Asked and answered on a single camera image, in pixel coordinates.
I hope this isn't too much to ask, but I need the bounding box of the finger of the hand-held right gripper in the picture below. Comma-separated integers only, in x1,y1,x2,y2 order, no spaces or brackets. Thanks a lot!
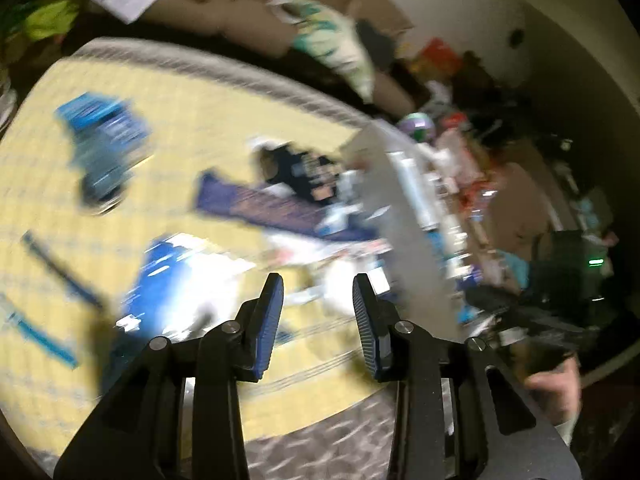
492,316,581,361
467,285,538,317

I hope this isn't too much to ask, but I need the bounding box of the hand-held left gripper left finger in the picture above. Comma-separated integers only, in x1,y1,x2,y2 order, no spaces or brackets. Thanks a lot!
52,272,286,480

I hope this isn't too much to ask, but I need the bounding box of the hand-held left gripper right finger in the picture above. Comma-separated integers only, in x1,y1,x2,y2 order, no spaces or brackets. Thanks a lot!
352,274,583,480

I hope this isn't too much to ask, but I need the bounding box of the large blue wet wipes packet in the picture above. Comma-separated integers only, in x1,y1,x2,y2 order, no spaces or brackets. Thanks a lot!
117,234,261,356

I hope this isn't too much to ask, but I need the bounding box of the person's right hand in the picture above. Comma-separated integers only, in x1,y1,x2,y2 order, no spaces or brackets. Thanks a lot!
525,355,583,431

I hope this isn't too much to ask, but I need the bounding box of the brown cardboard carton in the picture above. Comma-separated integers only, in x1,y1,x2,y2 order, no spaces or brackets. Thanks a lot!
480,140,566,261

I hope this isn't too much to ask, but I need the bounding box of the long dark blue snack packet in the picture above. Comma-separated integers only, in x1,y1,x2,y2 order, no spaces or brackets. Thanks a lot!
195,170,381,243

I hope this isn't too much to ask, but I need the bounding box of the purple lidded container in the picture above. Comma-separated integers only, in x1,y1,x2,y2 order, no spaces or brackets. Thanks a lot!
397,112,437,142

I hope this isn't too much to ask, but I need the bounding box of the yellow checkered mat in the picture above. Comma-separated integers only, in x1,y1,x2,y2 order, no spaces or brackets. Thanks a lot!
0,37,401,461

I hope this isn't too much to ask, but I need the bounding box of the slim blue stick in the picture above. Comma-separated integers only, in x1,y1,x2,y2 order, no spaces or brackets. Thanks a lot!
0,295,78,368
21,231,103,308

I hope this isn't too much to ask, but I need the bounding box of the floral pillow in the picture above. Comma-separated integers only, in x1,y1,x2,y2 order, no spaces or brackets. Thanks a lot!
267,0,376,103

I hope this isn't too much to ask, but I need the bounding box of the dark cushion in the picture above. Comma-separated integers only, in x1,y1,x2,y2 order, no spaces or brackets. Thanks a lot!
355,19,401,72

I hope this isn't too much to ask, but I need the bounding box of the brown sofa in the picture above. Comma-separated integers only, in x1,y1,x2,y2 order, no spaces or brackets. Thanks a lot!
85,0,431,116

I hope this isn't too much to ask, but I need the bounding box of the white tape roll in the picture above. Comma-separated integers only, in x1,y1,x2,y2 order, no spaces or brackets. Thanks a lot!
269,0,302,23

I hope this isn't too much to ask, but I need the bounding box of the green bag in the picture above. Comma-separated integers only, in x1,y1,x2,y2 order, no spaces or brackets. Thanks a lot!
5,0,81,43

